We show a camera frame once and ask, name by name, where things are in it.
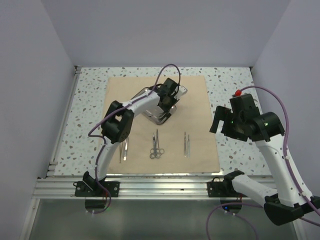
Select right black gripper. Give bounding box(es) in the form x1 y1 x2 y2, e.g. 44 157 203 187
210 105 248 142

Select steel instrument tray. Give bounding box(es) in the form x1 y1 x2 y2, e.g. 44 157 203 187
133 86 188 125

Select steel scalpel handle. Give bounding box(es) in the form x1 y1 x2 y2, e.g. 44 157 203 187
187 134 191 158
183 132 187 157

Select beige surgical cloth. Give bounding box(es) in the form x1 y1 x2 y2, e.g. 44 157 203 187
107 75 220 174

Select steel surgical scissors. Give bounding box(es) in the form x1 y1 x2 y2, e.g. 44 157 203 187
155 129 165 158

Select steel forceps with rings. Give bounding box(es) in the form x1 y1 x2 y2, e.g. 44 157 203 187
149 134 158 159

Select steel tweezers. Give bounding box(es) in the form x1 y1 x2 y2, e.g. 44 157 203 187
123 138 129 161
119 142 123 164

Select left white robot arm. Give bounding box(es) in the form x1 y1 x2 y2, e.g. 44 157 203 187
73 87 187 197

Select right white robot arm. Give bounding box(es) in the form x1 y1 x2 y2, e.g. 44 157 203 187
207 103 320 226

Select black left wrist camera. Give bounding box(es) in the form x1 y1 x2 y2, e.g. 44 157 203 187
161 78 180 96

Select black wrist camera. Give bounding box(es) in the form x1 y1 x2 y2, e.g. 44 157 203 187
229 94 260 123
161 78 180 96

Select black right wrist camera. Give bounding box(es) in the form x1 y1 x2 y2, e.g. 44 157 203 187
229 94 260 123

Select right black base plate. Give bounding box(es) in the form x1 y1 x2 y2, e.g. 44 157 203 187
206 177 240 198

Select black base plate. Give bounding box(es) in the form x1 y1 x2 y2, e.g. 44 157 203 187
206 177 240 198
73 181 120 198

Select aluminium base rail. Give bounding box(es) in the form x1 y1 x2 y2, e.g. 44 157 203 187
33 174 293 201

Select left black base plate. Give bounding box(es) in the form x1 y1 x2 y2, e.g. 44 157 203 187
73 181 120 198

